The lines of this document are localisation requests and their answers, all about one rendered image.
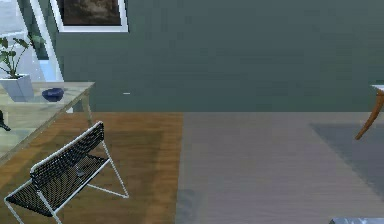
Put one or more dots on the grey marbled block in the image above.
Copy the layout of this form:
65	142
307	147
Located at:
358	221

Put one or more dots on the white table with wooden leg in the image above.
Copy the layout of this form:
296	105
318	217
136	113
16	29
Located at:
375	113

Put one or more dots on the white framed dark picture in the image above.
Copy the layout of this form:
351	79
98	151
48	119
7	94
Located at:
90	13

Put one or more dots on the glass top table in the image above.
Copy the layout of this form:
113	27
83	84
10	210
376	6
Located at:
40	110

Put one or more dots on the dark blue bowl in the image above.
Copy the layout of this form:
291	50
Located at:
53	94

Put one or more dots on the green plant in white pot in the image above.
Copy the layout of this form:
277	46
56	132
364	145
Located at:
16	85

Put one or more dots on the white framed window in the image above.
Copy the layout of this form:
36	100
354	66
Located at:
20	46

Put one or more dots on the small black object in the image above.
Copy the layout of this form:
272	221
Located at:
2	124

